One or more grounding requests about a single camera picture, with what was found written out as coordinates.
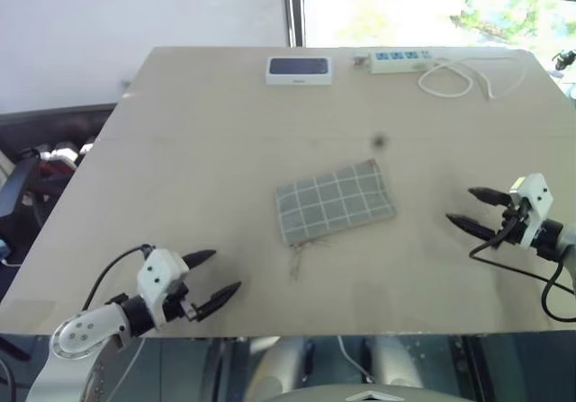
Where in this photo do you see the red white floor clutter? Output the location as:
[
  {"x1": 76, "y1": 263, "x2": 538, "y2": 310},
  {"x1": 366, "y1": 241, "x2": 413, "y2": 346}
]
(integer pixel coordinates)
[{"x1": 37, "y1": 137, "x2": 96, "y2": 174}]

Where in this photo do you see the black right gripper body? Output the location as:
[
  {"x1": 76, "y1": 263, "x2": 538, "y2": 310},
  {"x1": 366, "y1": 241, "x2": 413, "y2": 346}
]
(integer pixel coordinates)
[{"x1": 494, "y1": 192, "x2": 534, "y2": 247}]

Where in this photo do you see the grey checked cloth pouch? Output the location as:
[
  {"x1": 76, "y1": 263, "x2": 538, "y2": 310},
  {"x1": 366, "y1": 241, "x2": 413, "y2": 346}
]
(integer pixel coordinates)
[{"x1": 274, "y1": 157, "x2": 399, "y2": 282}]

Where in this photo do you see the thin white hanging cable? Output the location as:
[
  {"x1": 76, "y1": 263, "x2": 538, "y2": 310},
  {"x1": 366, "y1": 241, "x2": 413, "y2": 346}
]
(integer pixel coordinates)
[{"x1": 337, "y1": 335, "x2": 375, "y2": 384}]

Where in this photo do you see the white power strip cable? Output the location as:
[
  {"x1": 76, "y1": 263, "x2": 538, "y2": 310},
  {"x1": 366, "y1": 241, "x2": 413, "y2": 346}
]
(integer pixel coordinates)
[{"x1": 417, "y1": 54, "x2": 531, "y2": 103}]

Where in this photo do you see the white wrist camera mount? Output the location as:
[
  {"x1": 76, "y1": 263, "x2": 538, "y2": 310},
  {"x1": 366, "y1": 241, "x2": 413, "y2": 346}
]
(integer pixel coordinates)
[
  {"x1": 508, "y1": 173, "x2": 554, "y2": 251},
  {"x1": 136, "y1": 248, "x2": 191, "y2": 332}
]

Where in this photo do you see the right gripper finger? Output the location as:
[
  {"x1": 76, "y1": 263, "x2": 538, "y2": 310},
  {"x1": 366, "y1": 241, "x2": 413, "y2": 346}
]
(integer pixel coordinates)
[
  {"x1": 467, "y1": 186, "x2": 513, "y2": 207},
  {"x1": 445, "y1": 212, "x2": 501, "y2": 243}
]

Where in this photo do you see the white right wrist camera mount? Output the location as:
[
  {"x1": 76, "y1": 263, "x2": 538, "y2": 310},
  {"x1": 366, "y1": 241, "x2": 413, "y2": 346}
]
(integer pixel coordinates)
[{"x1": 508, "y1": 173, "x2": 554, "y2": 251}]

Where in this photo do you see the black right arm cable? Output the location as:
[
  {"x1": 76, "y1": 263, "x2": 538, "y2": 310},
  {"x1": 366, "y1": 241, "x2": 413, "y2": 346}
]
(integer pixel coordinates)
[{"x1": 468, "y1": 224, "x2": 576, "y2": 323}]

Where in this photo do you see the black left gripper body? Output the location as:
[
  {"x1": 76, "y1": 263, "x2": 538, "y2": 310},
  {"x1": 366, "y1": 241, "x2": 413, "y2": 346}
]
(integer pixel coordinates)
[{"x1": 160, "y1": 283, "x2": 203, "y2": 326}]

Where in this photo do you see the silver robot torso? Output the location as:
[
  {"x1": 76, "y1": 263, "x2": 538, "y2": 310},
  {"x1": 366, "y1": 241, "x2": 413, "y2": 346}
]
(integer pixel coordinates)
[{"x1": 246, "y1": 335, "x2": 456, "y2": 402}]

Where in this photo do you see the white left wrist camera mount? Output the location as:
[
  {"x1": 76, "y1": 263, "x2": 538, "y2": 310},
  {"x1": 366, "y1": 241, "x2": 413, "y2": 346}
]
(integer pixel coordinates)
[{"x1": 136, "y1": 248, "x2": 191, "y2": 332}]

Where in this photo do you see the black device by window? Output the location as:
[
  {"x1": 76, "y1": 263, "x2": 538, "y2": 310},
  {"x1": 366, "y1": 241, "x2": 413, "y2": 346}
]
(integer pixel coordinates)
[{"x1": 552, "y1": 49, "x2": 576, "y2": 72}]

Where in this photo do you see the white phone box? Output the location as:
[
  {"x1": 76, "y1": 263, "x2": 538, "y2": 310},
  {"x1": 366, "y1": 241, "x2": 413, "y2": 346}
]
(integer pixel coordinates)
[{"x1": 264, "y1": 56, "x2": 337, "y2": 87}]

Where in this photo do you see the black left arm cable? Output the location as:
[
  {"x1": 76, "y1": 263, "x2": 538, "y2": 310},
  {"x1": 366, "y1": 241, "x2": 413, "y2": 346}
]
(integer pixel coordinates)
[{"x1": 81, "y1": 244, "x2": 152, "y2": 309}]

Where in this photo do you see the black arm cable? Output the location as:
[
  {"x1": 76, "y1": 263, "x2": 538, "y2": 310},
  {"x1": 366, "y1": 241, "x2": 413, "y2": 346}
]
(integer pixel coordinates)
[
  {"x1": 468, "y1": 224, "x2": 576, "y2": 323},
  {"x1": 81, "y1": 244, "x2": 152, "y2": 309}
]

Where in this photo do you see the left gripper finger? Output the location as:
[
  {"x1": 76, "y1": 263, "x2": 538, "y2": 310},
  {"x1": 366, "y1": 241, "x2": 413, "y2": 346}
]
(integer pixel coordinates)
[
  {"x1": 195, "y1": 281, "x2": 243, "y2": 323},
  {"x1": 180, "y1": 249, "x2": 218, "y2": 270}
]

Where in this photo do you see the white blue power strip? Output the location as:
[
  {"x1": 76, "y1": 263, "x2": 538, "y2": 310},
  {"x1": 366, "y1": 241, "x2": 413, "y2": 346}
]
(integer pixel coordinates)
[{"x1": 368, "y1": 49, "x2": 434, "y2": 76}]

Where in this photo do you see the dark window frame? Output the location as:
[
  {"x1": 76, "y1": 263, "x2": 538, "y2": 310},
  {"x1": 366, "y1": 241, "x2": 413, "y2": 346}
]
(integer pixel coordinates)
[{"x1": 281, "y1": 0, "x2": 576, "y2": 49}]

